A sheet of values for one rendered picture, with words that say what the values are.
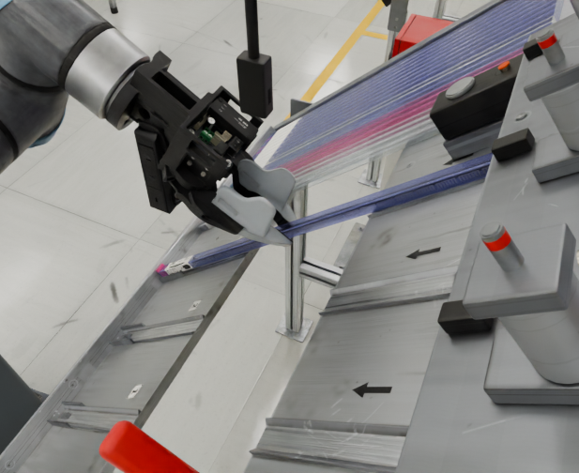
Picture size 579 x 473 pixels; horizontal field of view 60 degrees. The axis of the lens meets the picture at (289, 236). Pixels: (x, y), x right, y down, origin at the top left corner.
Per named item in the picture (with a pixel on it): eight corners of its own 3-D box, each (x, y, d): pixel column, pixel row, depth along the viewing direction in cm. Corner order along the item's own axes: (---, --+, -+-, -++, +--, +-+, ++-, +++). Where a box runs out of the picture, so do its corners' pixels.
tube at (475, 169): (162, 278, 71) (157, 272, 70) (168, 270, 72) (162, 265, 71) (525, 165, 35) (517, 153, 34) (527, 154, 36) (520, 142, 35)
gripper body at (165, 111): (232, 173, 44) (117, 78, 42) (197, 214, 50) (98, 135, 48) (271, 124, 48) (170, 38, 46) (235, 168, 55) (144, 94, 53)
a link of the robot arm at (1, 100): (-58, 142, 52) (-56, 69, 44) (11, 84, 59) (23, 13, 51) (13, 185, 54) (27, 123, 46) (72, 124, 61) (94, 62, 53)
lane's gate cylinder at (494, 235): (517, 300, 13) (476, 239, 12) (521, 282, 14) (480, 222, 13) (540, 297, 13) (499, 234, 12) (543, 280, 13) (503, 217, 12)
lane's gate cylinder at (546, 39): (559, 89, 20) (534, 40, 19) (561, 82, 20) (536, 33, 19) (575, 83, 19) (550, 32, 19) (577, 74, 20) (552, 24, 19)
